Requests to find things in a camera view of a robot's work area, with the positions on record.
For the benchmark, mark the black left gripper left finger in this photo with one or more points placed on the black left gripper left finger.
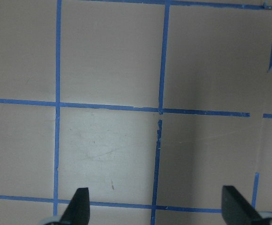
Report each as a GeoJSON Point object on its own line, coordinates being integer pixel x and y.
{"type": "Point", "coordinates": [78, 210]}

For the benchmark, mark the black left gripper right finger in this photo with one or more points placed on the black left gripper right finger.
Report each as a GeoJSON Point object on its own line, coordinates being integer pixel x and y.
{"type": "Point", "coordinates": [235, 209]}

